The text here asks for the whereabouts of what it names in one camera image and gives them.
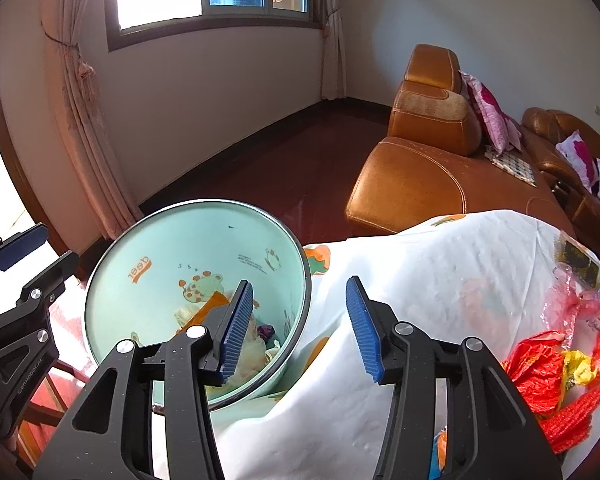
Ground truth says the yellow wrapper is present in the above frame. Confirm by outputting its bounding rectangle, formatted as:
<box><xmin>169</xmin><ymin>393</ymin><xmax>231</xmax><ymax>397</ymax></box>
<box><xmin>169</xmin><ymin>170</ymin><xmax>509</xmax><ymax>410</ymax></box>
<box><xmin>561</xmin><ymin>349</ymin><xmax>600</xmax><ymax>390</ymax></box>

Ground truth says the light green cartoon trash bin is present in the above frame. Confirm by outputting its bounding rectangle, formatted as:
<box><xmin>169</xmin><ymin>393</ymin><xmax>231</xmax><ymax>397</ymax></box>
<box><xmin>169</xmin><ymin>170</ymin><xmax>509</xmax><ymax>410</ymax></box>
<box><xmin>82</xmin><ymin>200</ymin><xmax>313</xmax><ymax>408</ymax></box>

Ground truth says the blue orange snack wrapper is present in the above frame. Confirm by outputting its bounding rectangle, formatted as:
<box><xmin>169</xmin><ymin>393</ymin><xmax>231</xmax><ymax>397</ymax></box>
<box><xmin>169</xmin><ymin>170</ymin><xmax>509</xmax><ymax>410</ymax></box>
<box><xmin>429</xmin><ymin>424</ymin><xmax>453</xmax><ymax>480</ymax></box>

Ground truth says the white orange-print tablecloth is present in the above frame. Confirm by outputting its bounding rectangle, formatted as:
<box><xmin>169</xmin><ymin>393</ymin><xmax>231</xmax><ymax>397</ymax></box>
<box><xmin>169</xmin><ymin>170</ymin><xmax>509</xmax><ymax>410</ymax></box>
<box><xmin>150</xmin><ymin>208</ymin><xmax>600</xmax><ymax>480</ymax></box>

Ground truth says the red foam net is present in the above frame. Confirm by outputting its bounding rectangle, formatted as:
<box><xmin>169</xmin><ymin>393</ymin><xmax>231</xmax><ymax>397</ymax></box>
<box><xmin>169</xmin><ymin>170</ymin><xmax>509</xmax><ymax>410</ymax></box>
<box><xmin>536</xmin><ymin>386</ymin><xmax>600</xmax><ymax>455</ymax></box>

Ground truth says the dark flat packet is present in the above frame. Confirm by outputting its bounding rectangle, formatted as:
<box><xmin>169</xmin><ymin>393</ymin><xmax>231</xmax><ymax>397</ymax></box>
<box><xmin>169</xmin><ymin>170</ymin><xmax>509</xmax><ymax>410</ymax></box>
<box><xmin>554</xmin><ymin>232</ymin><xmax>600</xmax><ymax>291</ymax></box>

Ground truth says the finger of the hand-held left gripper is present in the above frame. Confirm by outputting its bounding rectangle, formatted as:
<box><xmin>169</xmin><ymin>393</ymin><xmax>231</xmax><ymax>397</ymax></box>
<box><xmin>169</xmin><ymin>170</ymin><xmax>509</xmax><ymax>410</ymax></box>
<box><xmin>0</xmin><ymin>223</ymin><xmax>49</xmax><ymax>281</ymax></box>
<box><xmin>0</xmin><ymin>250</ymin><xmax>81</xmax><ymax>351</ymax></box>

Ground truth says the clear yellow-print wrapper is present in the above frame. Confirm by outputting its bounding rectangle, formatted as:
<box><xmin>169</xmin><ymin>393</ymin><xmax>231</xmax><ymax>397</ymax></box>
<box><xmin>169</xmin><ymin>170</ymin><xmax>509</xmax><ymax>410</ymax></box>
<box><xmin>172</xmin><ymin>305</ymin><xmax>287</xmax><ymax>391</ymax></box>

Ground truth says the wooden chair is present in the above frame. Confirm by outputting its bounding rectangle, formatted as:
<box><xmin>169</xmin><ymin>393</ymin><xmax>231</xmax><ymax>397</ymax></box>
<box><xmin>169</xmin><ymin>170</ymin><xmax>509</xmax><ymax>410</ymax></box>
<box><xmin>0</xmin><ymin>360</ymin><xmax>91</xmax><ymax>478</ymax></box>

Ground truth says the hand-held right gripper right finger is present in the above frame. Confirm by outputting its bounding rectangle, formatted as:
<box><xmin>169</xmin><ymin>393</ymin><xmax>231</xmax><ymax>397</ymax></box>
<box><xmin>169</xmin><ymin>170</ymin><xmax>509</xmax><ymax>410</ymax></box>
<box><xmin>346</xmin><ymin>275</ymin><xmax>563</xmax><ymax>480</ymax></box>

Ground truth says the pink tied curtain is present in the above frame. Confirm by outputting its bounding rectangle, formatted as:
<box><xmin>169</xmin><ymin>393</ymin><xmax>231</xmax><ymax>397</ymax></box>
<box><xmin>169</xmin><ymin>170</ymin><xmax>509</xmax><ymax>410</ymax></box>
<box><xmin>40</xmin><ymin>0</ymin><xmax>143</xmax><ymax>241</ymax></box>

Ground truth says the pale tied curtain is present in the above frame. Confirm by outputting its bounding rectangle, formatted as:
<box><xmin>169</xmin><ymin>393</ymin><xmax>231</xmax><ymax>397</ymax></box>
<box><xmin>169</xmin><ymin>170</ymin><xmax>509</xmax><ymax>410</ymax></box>
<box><xmin>320</xmin><ymin>0</ymin><xmax>350</xmax><ymax>102</ymax></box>

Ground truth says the checkered cloth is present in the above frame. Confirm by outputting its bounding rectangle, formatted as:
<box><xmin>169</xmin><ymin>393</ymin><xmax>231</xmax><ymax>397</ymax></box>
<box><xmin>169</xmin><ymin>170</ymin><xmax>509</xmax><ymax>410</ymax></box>
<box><xmin>484</xmin><ymin>146</ymin><xmax>538</xmax><ymax>188</ymax></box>

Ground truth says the brown leather chaise sofa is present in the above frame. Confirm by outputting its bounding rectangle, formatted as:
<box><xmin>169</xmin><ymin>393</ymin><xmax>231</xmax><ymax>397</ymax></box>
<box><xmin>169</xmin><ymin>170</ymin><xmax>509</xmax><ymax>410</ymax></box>
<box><xmin>345</xmin><ymin>43</ymin><xmax>576</xmax><ymax>238</ymax></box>

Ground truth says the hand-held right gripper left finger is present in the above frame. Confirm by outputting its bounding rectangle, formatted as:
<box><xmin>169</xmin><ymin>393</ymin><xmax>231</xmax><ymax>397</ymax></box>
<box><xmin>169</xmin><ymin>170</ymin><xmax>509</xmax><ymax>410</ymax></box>
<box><xmin>32</xmin><ymin>280</ymin><xmax>255</xmax><ymax>480</ymax></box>

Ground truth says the pink clear plastic bag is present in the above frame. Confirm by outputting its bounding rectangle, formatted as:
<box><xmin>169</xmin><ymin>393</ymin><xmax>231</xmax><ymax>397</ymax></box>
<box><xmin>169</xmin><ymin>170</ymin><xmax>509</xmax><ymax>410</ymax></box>
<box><xmin>540</xmin><ymin>280</ymin><xmax>600</xmax><ymax>333</ymax></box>

